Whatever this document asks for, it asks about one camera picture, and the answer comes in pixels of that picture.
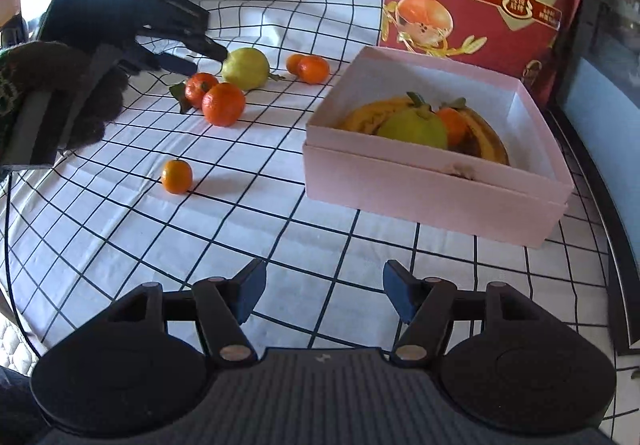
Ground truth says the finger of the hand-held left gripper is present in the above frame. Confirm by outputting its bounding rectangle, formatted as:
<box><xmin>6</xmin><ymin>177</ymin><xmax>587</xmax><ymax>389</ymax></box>
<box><xmin>120</xmin><ymin>44</ymin><xmax>199</xmax><ymax>76</ymax></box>
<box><xmin>142</xmin><ymin>26</ymin><xmax>230</xmax><ymax>62</ymax></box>

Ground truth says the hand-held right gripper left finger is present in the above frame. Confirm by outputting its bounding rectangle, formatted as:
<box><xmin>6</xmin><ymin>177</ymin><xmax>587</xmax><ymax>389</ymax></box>
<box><xmin>107</xmin><ymin>258</ymin><xmax>268</xmax><ymax>368</ymax></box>

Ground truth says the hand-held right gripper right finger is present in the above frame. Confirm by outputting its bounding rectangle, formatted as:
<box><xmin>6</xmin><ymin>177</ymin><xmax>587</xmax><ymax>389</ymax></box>
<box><xmin>382</xmin><ymin>261</ymin><xmax>546</xmax><ymax>368</ymax></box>

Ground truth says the tangerine with green leaf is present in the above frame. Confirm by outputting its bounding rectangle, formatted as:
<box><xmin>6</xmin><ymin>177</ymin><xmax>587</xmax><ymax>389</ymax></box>
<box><xmin>435</xmin><ymin>97</ymin><xmax>473</xmax><ymax>148</ymax></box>
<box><xmin>169</xmin><ymin>72</ymin><xmax>219</xmax><ymax>114</ymax></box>

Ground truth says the yellow-green pear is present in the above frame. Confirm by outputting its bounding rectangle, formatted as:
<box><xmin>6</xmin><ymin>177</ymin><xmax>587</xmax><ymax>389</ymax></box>
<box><xmin>221</xmin><ymin>48</ymin><xmax>287</xmax><ymax>92</ymax></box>

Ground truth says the large orange tangerine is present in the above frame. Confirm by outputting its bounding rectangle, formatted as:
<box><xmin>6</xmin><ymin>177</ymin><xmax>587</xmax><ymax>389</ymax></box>
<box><xmin>202</xmin><ymin>82</ymin><xmax>246</xmax><ymax>128</ymax></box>

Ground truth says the pink cardboard box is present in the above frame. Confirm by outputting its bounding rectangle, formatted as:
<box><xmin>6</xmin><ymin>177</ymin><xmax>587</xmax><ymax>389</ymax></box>
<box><xmin>301</xmin><ymin>45</ymin><xmax>575</xmax><ymax>249</ymax></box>

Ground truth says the small orange tangerine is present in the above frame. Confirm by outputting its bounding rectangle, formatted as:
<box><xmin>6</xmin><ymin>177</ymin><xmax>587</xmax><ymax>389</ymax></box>
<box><xmin>161</xmin><ymin>159</ymin><xmax>194</xmax><ymax>195</ymax></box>

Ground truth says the yellow-green lemon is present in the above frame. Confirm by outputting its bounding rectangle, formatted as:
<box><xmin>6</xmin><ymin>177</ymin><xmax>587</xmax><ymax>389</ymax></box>
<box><xmin>376</xmin><ymin>92</ymin><xmax>449</xmax><ymax>152</ymax></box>

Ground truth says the small spotted banana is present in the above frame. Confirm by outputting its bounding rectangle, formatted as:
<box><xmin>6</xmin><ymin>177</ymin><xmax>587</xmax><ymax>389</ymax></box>
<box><xmin>450</xmin><ymin>107</ymin><xmax>511</xmax><ymax>166</ymax></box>

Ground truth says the person's left forearm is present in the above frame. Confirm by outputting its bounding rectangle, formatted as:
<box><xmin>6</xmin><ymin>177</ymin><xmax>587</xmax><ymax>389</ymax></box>
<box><xmin>0</xmin><ymin>45</ymin><xmax>26</xmax><ymax>140</ymax></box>

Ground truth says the person's left hand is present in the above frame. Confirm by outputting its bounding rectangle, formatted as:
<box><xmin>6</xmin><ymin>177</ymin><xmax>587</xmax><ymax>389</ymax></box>
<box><xmin>19</xmin><ymin>41</ymin><xmax>125</xmax><ymax>150</ymax></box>

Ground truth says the checked white tablecloth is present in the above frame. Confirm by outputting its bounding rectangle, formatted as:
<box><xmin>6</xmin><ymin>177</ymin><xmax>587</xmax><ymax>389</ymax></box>
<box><xmin>5</xmin><ymin>0</ymin><xmax>640</xmax><ymax>426</ymax></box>

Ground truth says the glass-sided computer case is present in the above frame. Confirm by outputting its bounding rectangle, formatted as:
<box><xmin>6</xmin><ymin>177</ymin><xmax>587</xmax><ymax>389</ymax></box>
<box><xmin>547</xmin><ymin>0</ymin><xmax>640</xmax><ymax>357</ymax></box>

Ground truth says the red snack bag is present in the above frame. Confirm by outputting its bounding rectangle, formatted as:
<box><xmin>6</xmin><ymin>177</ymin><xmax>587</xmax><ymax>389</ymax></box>
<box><xmin>380</xmin><ymin>0</ymin><xmax>598</xmax><ymax>102</ymax></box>

